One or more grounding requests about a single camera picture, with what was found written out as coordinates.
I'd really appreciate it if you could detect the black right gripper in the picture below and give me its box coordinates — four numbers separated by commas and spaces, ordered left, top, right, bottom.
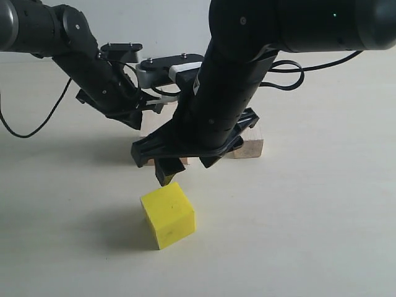
131, 41, 278, 187

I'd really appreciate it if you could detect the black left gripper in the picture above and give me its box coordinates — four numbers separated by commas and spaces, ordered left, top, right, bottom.
53, 54, 165, 130

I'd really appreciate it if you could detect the large pale wooden cube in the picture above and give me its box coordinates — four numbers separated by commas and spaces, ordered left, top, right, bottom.
139, 110, 190, 166

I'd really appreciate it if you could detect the medium wooden cube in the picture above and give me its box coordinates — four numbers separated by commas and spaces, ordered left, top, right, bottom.
231, 124, 264, 159

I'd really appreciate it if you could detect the yellow cube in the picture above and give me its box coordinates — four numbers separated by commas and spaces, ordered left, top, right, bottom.
140, 182, 196, 249

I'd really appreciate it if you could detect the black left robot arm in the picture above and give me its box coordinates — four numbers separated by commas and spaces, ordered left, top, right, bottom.
1, 1, 163, 130

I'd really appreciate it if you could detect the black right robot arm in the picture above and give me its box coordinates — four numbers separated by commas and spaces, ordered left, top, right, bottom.
131, 1, 395, 186

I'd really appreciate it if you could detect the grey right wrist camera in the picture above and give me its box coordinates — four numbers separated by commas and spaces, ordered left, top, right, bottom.
136, 53, 204, 89

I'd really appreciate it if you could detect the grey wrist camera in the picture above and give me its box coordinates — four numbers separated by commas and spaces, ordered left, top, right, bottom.
100, 43, 143, 64
136, 53, 204, 89

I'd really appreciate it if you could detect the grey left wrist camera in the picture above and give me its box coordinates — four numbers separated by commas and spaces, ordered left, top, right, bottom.
100, 43, 143, 64

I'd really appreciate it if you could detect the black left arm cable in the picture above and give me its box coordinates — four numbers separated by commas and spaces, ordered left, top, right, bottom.
0, 79, 74, 139

